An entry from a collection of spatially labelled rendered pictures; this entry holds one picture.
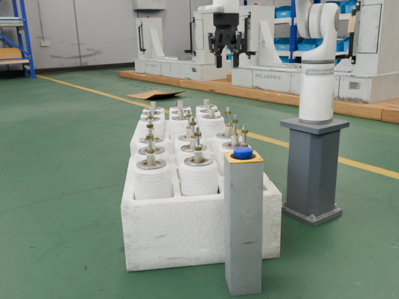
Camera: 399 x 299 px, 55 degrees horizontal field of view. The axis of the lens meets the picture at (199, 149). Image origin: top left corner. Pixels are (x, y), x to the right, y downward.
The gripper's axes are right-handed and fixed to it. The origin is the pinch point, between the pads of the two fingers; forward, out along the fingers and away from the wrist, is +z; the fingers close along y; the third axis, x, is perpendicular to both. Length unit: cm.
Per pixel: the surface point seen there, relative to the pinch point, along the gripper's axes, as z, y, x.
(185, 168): 22.7, -13.6, 27.3
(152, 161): 21.1, -7.8, 32.9
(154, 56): 16, 363, -214
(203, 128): 25.8, 24.8, -11.3
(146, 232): 37, -12, 39
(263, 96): 43, 131, -169
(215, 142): 23.5, 0.3, 4.6
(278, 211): 34.0, -29.9, 11.3
